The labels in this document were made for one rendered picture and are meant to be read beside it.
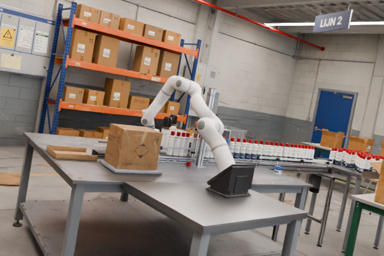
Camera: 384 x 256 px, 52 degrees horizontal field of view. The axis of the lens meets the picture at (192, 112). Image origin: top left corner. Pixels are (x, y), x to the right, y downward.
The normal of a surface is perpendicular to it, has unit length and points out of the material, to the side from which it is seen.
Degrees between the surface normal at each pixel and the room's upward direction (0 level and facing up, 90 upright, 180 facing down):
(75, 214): 90
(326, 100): 90
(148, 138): 90
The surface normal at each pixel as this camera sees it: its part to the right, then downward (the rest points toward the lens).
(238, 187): 0.69, 0.16
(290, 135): -0.74, -0.10
